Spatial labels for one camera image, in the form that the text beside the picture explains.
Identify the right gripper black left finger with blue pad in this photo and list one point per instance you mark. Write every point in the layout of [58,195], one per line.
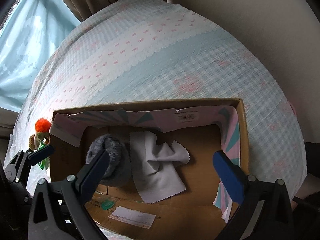
[89,177]

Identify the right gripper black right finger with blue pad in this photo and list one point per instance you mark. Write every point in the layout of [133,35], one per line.
[231,175]

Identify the dark grey fluffy plush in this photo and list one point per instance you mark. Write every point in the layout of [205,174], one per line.
[118,171]

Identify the grey microfibre cloth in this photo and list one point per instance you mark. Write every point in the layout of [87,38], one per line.
[154,166]

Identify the brown and beige plush toy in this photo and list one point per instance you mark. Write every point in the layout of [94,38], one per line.
[38,139]

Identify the orange fluffy pompom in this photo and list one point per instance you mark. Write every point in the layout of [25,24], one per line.
[42,125]

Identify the cardboard box with pink lining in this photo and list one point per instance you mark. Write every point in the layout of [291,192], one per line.
[201,126]

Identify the pale blue patterned bedspread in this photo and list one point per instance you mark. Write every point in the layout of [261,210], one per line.
[150,50]

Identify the light blue window sheet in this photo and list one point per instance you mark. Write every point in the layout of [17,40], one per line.
[30,34]

